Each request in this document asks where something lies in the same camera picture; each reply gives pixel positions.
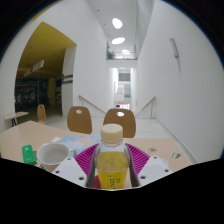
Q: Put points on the small white card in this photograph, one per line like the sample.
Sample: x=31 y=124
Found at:
x=56 y=139

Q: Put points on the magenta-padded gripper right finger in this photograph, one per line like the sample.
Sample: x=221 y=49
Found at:
x=155 y=170

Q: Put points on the wooden stair handrail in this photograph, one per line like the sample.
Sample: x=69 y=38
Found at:
x=91 y=104
x=148 y=103

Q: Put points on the white hanging sign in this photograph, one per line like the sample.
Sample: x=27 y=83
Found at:
x=34 y=68

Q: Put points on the small colourful sticker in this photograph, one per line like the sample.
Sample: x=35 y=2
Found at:
x=176 y=155

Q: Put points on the wooden chair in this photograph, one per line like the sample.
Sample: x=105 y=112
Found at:
x=128 y=125
x=41 y=115
x=80 y=123

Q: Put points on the green box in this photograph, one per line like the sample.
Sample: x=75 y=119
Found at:
x=29 y=155

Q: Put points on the green potted plant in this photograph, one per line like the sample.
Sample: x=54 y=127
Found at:
x=110 y=54

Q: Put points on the small wooden table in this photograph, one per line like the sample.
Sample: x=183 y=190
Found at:
x=15 y=115

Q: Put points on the dark wall sign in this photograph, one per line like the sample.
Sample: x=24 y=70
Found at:
x=67 y=78

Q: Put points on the light blue printed sheet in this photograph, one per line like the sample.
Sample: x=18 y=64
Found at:
x=81 y=140

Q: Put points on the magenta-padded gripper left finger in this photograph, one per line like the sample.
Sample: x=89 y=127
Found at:
x=68 y=170

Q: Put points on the yellow drink bottle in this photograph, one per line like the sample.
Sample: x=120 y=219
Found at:
x=111 y=166

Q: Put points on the round ceiling lights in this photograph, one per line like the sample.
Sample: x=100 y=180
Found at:
x=117 y=23

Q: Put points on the beige cup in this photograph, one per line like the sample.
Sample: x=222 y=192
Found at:
x=52 y=155

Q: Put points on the dark display shelf unit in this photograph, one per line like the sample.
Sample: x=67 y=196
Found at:
x=30 y=95

